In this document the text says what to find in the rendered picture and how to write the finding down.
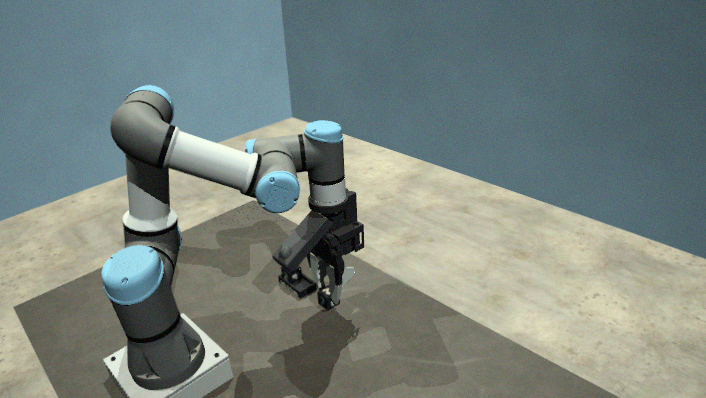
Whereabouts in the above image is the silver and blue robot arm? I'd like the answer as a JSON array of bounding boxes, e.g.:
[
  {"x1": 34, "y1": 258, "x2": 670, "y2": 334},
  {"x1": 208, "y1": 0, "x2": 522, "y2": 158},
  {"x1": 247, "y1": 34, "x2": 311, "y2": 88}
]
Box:
[{"x1": 101, "y1": 85, "x2": 346, "y2": 390}]

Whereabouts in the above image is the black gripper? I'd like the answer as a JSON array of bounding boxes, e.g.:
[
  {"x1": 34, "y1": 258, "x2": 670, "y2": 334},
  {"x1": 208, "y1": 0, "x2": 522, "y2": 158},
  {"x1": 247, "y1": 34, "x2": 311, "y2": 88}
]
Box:
[{"x1": 307, "y1": 188, "x2": 364, "y2": 304}]

